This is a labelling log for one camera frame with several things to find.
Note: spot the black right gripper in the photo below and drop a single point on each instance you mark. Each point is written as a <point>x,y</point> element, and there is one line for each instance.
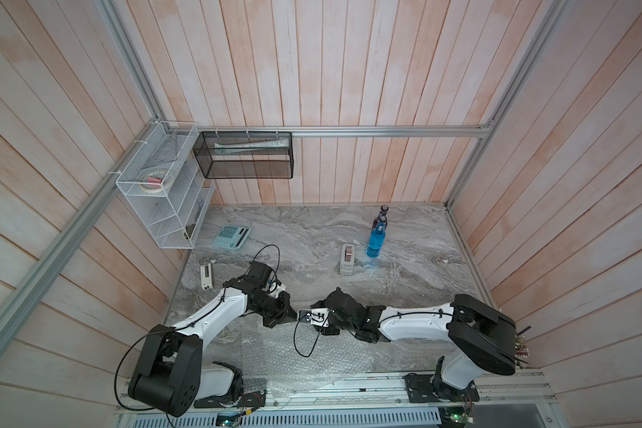
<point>328,331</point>

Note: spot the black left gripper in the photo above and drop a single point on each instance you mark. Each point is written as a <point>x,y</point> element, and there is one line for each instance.
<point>284,314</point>

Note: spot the clear bubble wrap sheet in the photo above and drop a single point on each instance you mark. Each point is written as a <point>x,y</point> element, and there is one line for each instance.
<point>289,359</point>

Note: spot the blue bottle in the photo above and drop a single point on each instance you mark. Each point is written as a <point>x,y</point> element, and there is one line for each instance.
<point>376,240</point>

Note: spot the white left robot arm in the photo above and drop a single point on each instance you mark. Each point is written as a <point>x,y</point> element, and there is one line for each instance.
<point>170,375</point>

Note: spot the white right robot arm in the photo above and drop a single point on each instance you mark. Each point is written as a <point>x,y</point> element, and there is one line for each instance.
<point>484,338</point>

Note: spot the light blue desk calculator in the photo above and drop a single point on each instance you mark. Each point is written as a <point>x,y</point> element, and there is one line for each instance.
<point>231,237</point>

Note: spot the dark purple bottle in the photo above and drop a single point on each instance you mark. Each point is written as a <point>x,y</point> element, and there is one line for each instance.
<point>381,217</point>

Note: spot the pens in cup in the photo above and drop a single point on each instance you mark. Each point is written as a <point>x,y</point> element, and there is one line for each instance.
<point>521,348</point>

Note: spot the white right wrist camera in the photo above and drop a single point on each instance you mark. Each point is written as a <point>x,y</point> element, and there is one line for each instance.
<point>315,317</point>

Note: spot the black mesh wall basket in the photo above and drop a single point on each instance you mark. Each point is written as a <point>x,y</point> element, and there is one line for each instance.
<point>245,155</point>

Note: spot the white mesh wall shelf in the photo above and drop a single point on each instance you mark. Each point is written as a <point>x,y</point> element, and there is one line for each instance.
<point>174,218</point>

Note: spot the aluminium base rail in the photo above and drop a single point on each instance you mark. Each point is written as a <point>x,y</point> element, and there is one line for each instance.
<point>381,400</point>

